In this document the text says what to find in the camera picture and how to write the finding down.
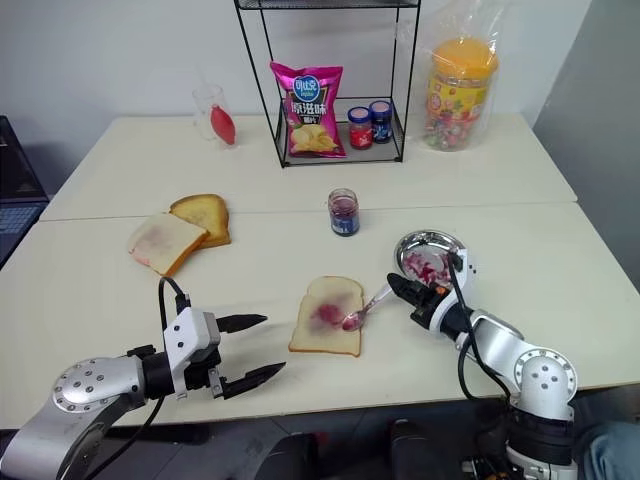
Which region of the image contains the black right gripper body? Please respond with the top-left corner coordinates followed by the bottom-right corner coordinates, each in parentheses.
top-left (409, 287), bottom-right (454, 332)

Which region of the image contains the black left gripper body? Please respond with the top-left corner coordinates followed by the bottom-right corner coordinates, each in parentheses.
top-left (184, 349), bottom-right (226, 399)

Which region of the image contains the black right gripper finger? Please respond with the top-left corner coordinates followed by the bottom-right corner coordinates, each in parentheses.
top-left (387, 272), bottom-right (434, 299)
top-left (394, 286), bottom-right (427, 316)

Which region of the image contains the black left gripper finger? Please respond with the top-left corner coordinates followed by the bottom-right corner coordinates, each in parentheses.
top-left (215, 313), bottom-right (269, 335)
top-left (222, 361), bottom-right (288, 400)

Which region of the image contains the clear plastic spoon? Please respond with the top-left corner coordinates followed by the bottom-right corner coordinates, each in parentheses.
top-left (341, 283), bottom-right (394, 332)

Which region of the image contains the white bread slice purple jam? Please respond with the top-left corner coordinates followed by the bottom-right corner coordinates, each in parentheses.
top-left (288, 275), bottom-right (365, 358)

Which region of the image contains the red-stained residue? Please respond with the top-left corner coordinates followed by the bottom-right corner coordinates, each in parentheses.
top-left (402, 251), bottom-right (451, 287)

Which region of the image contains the open blue label jam jar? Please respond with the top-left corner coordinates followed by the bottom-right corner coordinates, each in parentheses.
top-left (327, 188), bottom-right (361, 237)

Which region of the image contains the white bread slice faint stain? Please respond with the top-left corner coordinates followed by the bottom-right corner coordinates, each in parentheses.
top-left (128, 213), bottom-right (210, 277)

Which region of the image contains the toasted golden bread slice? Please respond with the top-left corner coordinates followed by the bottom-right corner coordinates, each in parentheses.
top-left (168, 193), bottom-right (232, 247)

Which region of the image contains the red lid jar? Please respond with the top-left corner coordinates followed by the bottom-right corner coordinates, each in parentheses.
top-left (347, 106), bottom-right (373, 150)

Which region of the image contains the blue lid jar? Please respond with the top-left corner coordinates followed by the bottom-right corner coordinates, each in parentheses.
top-left (369, 100), bottom-right (394, 146)

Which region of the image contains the round metal plate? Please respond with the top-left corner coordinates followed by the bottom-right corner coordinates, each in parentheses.
top-left (393, 228), bottom-right (469, 291)

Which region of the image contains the dark rounded shape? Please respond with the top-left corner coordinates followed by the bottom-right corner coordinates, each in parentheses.
top-left (259, 432), bottom-right (321, 480)
top-left (389, 418), bottom-right (461, 480)

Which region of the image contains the candy jar orange lid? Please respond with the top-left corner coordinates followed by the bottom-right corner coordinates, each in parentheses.
top-left (422, 38), bottom-right (500, 151)

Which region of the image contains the pink potato chips bag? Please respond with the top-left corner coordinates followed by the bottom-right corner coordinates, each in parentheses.
top-left (269, 60), bottom-right (349, 160)

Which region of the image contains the red teardrop-shaped object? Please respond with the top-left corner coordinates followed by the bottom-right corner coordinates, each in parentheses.
top-left (209, 102), bottom-right (239, 147)

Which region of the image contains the plastic cup with red item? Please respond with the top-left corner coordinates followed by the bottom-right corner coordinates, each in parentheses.
top-left (192, 84), bottom-right (226, 142)

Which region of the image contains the person blue jeans leg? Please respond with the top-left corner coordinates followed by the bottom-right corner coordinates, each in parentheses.
top-left (574, 422), bottom-right (640, 480)

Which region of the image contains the clear plastic bag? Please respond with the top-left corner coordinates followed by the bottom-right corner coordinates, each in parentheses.
top-left (394, 10), bottom-right (502, 154)

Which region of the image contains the dark grey laptop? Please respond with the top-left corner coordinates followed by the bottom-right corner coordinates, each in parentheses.
top-left (0, 115), bottom-right (50, 269)

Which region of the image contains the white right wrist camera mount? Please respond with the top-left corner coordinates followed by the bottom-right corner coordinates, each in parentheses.
top-left (429, 248), bottom-right (479, 337)

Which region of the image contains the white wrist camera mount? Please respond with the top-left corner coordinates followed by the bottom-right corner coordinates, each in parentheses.
top-left (429, 248), bottom-right (479, 337)
top-left (162, 307), bottom-right (222, 397)

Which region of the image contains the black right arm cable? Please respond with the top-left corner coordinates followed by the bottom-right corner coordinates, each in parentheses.
top-left (446, 251), bottom-right (516, 402)

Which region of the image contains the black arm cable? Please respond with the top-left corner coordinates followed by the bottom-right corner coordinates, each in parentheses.
top-left (446, 251), bottom-right (516, 402)
top-left (58, 276), bottom-right (192, 480)

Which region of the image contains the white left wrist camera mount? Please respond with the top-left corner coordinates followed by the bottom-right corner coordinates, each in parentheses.
top-left (162, 307), bottom-right (222, 397)

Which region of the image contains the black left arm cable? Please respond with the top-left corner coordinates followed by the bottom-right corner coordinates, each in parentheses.
top-left (58, 276), bottom-right (192, 480)

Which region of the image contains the black wire shelf rack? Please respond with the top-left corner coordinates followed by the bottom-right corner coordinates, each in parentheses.
top-left (234, 0), bottom-right (422, 169)

